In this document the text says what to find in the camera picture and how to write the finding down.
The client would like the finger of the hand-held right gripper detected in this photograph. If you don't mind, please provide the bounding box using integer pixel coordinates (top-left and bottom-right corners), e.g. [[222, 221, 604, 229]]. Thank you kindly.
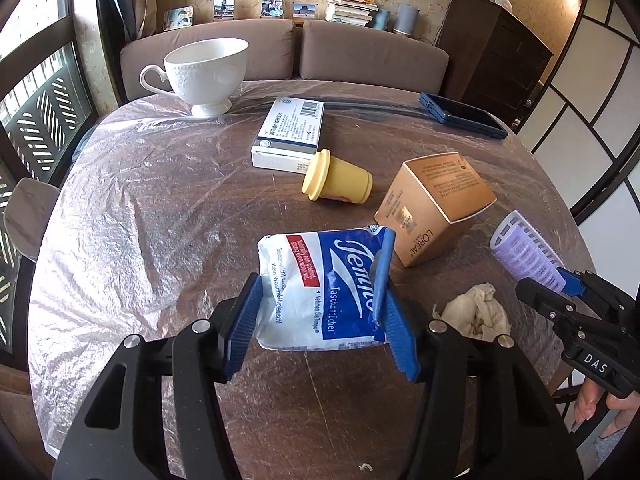
[[516, 276, 591, 346], [556, 266, 640, 326]]

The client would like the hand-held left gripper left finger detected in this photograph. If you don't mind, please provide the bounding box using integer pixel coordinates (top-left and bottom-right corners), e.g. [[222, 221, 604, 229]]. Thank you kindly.
[[52, 272, 263, 480]]

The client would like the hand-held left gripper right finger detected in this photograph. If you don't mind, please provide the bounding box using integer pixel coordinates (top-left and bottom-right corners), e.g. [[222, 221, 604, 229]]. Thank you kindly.
[[382, 282, 583, 480]]

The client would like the purple hair roller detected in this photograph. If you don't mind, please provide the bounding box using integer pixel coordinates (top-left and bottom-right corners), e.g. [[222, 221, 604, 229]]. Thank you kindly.
[[489, 210, 568, 293]]

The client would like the blue white tissue packet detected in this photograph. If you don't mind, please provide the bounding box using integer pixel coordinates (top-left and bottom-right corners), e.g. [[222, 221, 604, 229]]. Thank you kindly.
[[257, 225, 398, 351]]

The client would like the person's right hand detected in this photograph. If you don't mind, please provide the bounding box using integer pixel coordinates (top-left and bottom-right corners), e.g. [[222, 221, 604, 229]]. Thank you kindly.
[[574, 379, 640, 443]]

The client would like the crumpled beige tissue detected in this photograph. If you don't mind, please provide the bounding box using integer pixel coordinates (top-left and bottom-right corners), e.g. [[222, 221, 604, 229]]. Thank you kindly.
[[432, 282, 512, 343]]

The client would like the gold carton box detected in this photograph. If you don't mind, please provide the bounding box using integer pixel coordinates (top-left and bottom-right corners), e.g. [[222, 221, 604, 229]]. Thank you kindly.
[[374, 152, 497, 268]]

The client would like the clear plastic table cover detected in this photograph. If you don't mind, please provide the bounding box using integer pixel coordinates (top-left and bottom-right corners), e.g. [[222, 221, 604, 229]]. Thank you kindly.
[[27, 80, 596, 480]]

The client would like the yellow plastic cup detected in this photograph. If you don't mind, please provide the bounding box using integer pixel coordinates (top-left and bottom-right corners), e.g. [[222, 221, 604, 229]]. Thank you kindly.
[[301, 148, 374, 204]]

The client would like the white panel sliding screen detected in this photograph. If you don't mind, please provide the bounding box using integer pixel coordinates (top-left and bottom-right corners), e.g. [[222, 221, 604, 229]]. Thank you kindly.
[[515, 0, 640, 281]]

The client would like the white printed medicine box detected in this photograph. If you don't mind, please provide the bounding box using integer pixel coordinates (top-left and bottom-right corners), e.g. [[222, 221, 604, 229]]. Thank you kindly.
[[251, 96, 326, 172]]

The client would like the tablet in blue case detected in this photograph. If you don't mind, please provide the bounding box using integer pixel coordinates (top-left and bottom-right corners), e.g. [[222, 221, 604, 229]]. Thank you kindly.
[[419, 91, 509, 140]]

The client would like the dark wooden dresser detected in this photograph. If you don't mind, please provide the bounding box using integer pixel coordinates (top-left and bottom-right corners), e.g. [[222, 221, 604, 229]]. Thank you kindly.
[[436, 0, 555, 121]]

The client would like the grey chair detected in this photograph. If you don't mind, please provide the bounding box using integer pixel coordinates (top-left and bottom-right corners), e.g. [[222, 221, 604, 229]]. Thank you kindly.
[[4, 177, 62, 263]]

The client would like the white embossed cup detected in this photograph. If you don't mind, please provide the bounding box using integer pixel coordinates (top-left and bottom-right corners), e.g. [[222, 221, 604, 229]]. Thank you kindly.
[[139, 37, 250, 118]]

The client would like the brown sofa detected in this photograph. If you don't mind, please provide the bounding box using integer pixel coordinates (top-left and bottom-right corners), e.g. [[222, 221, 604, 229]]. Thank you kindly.
[[120, 19, 451, 103]]

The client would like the brown sofa back cushion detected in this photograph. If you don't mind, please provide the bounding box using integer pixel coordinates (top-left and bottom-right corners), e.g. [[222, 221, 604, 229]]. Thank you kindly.
[[120, 19, 297, 102], [299, 20, 451, 92]]

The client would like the balcony railing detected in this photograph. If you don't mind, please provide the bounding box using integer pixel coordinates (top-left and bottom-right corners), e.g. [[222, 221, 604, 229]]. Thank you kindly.
[[0, 67, 96, 351]]

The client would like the grey cylinder speaker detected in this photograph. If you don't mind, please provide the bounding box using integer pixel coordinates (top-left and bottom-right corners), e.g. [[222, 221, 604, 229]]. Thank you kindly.
[[393, 4, 420, 36]]

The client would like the stack of books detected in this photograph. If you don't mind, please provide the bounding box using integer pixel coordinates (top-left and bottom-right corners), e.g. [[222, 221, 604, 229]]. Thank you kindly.
[[325, 0, 379, 27]]

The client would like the beige curtain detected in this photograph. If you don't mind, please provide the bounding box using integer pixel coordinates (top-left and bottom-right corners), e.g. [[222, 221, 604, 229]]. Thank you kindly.
[[127, 0, 156, 41]]

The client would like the dark curtain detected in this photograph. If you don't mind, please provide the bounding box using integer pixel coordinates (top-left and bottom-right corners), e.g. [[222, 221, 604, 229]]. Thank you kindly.
[[95, 0, 138, 43]]

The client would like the dark framed window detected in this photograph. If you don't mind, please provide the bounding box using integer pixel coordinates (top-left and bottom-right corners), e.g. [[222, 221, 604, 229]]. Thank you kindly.
[[0, 0, 101, 356]]

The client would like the rounded photo frame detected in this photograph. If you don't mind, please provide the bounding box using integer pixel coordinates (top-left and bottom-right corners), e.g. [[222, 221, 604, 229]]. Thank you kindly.
[[163, 6, 194, 31]]

